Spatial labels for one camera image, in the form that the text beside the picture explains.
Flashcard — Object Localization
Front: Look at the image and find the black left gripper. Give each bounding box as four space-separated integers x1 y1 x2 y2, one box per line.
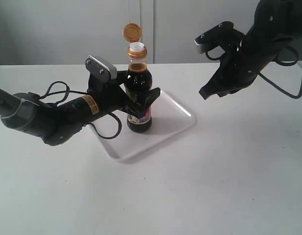
87 70 161 118

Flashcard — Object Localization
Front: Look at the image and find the white plastic tray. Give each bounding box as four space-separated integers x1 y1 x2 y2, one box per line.
89 90 197 162

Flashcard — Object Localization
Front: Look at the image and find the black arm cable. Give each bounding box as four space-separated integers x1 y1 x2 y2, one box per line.
204 41 302 99
38 81 122 140

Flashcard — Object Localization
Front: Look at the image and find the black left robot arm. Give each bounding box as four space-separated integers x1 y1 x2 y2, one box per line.
0 71 160 146

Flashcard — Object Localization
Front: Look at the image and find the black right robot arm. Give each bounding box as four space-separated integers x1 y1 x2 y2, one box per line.
195 0 302 99

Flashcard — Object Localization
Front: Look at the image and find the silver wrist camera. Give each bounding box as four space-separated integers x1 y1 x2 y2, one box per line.
194 21 235 54
85 55 117 83

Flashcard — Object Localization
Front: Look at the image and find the dark soy sauce bottle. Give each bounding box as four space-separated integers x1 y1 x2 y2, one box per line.
123 23 152 133

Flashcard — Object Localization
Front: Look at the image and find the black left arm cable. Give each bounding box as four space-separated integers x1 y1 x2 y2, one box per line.
38 81 122 140

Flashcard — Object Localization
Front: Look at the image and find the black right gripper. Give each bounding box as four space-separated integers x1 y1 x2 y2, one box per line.
199 29 276 99

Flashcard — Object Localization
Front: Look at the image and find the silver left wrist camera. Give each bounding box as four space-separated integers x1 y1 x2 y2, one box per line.
85 55 117 83

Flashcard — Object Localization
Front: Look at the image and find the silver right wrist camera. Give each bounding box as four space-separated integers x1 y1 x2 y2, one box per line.
194 21 235 54

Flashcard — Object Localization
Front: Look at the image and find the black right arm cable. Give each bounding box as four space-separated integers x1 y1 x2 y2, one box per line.
204 41 302 99

